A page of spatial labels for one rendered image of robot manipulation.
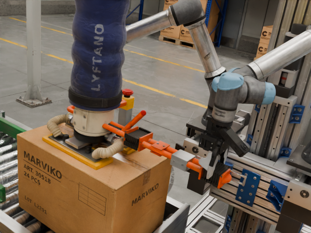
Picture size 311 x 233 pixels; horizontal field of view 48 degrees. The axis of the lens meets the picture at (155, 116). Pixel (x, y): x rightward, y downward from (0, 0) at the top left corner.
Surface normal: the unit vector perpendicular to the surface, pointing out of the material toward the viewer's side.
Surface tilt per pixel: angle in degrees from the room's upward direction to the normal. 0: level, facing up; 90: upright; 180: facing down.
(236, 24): 90
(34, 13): 90
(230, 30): 90
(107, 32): 77
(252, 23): 90
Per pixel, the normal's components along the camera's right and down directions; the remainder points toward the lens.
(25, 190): -0.58, 0.25
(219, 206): 0.12, -0.92
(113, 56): 0.64, 0.00
